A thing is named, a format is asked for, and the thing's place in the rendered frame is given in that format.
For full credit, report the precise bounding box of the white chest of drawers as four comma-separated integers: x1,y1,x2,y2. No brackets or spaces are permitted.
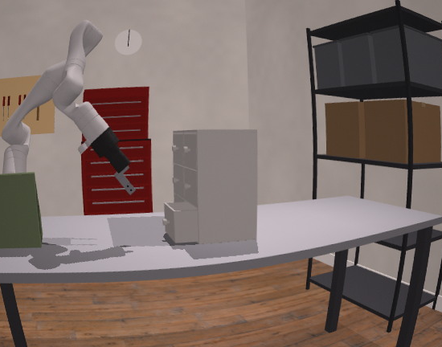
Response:
173,129,257,244

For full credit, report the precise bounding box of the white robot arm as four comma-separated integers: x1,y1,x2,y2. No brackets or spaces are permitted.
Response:
2,20,103,174

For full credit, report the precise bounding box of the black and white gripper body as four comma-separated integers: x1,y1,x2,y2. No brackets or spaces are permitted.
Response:
78,115,130,173

